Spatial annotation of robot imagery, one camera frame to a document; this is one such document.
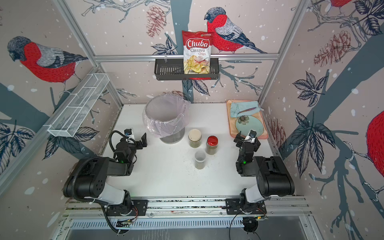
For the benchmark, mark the jar with red lid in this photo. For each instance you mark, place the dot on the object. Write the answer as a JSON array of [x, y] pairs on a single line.
[[212, 145]]

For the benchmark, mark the jar with beige lid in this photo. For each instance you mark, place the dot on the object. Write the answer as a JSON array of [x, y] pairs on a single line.
[[195, 137]]

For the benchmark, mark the teal cloth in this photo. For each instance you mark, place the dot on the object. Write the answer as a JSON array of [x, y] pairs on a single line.
[[240, 109]]

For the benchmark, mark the Chuba cassava chips bag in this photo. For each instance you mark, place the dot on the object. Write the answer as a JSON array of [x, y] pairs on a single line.
[[197, 47]]

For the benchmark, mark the pink tray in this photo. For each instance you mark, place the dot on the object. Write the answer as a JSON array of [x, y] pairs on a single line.
[[232, 121]]

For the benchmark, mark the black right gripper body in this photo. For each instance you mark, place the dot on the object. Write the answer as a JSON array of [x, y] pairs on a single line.
[[246, 142]]

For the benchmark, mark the black wall basket shelf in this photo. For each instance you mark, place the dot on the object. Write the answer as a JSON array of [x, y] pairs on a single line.
[[172, 70]]

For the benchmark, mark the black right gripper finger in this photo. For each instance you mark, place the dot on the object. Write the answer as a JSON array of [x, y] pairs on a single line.
[[238, 140], [252, 134]]

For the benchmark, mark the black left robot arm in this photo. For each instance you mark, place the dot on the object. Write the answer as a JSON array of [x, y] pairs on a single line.
[[88, 181]]

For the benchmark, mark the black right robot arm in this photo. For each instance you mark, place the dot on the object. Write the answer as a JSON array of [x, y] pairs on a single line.
[[272, 176]]

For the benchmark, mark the clear plastic mung bean jar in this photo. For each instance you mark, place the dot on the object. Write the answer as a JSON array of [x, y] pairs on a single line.
[[200, 160]]

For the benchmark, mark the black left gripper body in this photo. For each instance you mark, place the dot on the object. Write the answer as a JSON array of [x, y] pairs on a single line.
[[136, 144]]

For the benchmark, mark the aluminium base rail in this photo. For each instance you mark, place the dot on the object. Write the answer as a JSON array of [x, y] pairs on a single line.
[[219, 207]]

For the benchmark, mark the light green floral plate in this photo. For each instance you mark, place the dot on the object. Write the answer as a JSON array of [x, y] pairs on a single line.
[[245, 124]]

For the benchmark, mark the metal mesh trash bin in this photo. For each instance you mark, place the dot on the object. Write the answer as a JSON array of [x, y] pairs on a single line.
[[172, 136]]

